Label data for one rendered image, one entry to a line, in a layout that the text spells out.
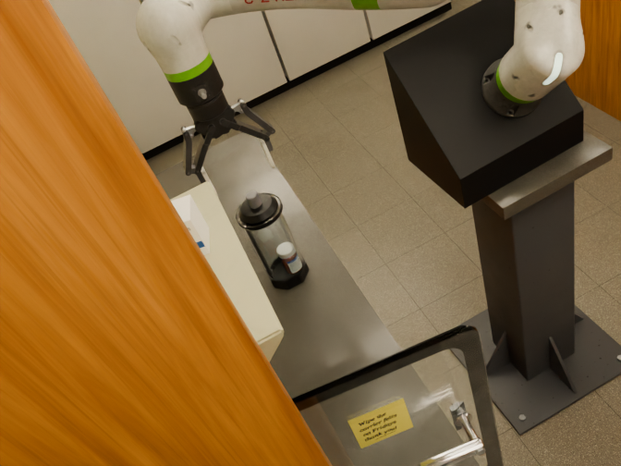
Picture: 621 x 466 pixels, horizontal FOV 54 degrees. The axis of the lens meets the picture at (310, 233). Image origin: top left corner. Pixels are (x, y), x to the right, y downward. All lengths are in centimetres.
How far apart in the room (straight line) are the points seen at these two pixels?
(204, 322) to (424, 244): 232
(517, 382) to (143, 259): 196
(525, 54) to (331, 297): 67
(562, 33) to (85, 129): 112
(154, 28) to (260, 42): 285
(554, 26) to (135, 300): 110
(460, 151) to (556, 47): 31
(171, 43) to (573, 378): 175
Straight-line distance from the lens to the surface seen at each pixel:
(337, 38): 412
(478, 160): 150
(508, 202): 154
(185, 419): 58
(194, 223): 75
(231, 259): 75
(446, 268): 266
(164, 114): 395
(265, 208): 133
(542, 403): 227
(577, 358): 236
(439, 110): 151
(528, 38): 137
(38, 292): 45
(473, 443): 88
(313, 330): 138
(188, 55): 112
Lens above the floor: 200
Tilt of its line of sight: 42 degrees down
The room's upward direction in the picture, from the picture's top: 23 degrees counter-clockwise
